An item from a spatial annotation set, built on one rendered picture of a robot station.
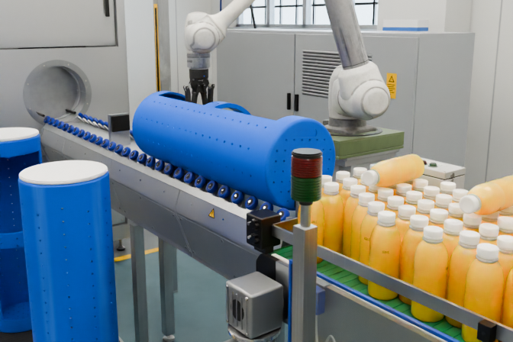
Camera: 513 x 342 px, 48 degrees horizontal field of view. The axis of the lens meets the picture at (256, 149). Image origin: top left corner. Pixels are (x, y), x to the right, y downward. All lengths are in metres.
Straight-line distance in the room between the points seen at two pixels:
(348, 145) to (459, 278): 1.08
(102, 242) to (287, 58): 2.53
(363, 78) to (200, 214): 0.77
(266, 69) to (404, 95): 1.35
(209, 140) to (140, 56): 5.27
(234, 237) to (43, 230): 0.60
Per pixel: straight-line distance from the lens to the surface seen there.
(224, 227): 1.90
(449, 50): 3.55
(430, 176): 1.74
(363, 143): 2.29
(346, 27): 2.16
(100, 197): 1.93
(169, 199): 2.20
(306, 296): 1.26
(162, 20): 3.06
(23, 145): 2.64
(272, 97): 4.35
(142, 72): 7.14
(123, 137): 2.85
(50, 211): 1.90
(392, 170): 1.51
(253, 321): 1.49
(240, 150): 1.75
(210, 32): 2.02
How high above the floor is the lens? 1.52
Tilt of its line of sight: 13 degrees down
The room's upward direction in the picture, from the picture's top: straight up
